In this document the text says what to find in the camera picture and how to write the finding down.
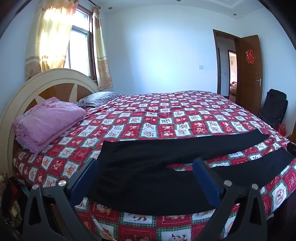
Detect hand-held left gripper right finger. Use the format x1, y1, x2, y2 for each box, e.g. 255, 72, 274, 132
193, 158, 269, 241

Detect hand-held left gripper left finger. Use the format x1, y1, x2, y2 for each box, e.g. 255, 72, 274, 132
22, 158, 100, 241

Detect black pants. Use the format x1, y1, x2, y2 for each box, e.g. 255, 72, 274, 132
89, 129, 295, 215

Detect folded pink blanket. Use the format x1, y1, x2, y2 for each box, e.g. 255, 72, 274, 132
12, 97, 87, 154

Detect red printed checkered bedsheet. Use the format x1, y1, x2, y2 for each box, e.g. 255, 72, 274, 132
13, 91, 296, 241

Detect dark clutter pile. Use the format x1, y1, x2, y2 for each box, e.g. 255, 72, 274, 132
0, 171, 30, 241

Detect striped grey pillow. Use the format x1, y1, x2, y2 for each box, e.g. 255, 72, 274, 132
74, 91, 121, 107

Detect brown wooden door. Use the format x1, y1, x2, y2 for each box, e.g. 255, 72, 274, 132
236, 35, 264, 112

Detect black folding chair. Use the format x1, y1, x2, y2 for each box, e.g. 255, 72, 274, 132
258, 89, 288, 130

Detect cream and brown bed headboard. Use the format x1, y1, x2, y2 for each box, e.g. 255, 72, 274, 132
0, 68, 100, 179

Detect narrow yellow patterned curtain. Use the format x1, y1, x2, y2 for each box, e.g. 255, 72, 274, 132
92, 6, 114, 91

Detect red paper door decoration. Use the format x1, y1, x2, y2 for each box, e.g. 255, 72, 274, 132
245, 49, 255, 64

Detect wide yellow sheer curtain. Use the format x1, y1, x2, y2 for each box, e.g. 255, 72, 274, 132
25, 0, 79, 80

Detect dark wooden door frame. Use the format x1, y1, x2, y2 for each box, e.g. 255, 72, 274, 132
212, 29, 241, 98

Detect window with brown frame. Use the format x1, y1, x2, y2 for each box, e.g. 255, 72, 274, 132
63, 6, 96, 80

